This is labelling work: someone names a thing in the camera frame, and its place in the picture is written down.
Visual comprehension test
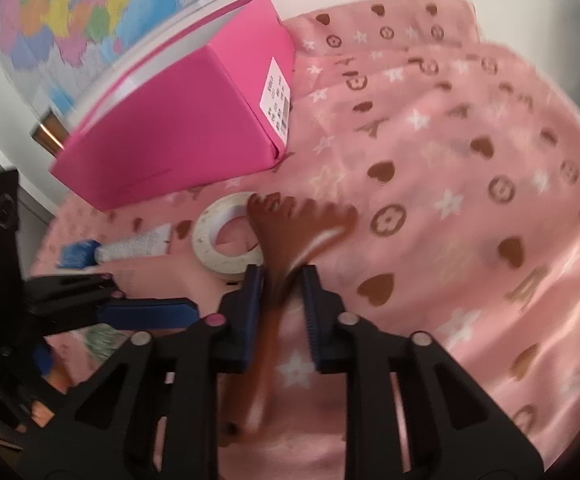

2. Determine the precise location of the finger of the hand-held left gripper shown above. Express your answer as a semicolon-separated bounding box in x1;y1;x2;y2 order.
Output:
22;270;200;333

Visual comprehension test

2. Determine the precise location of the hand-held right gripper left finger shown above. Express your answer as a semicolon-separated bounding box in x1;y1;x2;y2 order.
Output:
15;264;267;480

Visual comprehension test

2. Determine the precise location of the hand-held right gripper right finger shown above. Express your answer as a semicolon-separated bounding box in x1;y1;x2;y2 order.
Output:
300;265;546;480

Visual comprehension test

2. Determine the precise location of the small teal white medicine box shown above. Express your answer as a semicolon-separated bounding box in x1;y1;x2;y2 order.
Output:
85;327;127;357

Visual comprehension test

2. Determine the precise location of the brown wooden scraper comb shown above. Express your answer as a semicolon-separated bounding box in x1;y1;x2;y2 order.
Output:
220;192;358;441

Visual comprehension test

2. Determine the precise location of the pink cardboard box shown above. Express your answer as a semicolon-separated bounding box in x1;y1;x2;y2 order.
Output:
50;0;298;211

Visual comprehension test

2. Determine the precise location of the white tube with blue cap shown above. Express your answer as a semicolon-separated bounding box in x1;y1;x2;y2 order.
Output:
57;225;173;268

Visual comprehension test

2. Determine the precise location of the white tape roll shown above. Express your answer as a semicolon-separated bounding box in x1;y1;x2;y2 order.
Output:
191;192;266;282

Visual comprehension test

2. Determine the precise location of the copper metal tumbler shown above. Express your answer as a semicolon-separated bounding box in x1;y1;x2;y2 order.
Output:
30;110;71;153

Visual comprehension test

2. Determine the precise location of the pink printed blanket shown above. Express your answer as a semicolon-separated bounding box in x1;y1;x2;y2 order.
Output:
35;0;580;480

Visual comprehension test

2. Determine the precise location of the colourful wall map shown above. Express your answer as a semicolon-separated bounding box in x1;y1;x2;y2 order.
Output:
0;0;266;116

